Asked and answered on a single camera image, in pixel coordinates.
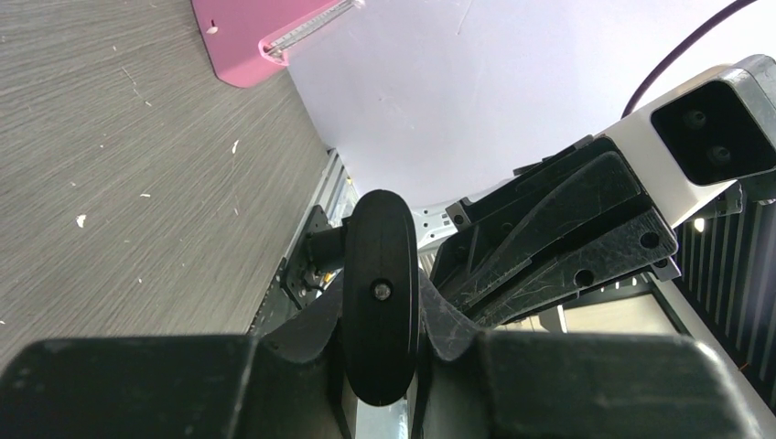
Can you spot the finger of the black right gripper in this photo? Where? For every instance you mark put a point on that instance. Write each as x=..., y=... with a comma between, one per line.
x=625, y=250
x=526, y=227

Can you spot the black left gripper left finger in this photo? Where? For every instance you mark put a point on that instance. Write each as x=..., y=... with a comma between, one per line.
x=286, y=384

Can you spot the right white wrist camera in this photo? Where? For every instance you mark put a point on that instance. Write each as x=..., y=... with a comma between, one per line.
x=690, y=144

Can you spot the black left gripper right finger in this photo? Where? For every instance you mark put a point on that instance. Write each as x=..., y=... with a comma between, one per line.
x=478, y=383

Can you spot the pink metronome box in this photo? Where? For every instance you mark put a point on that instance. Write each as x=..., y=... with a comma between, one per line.
x=247, y=41

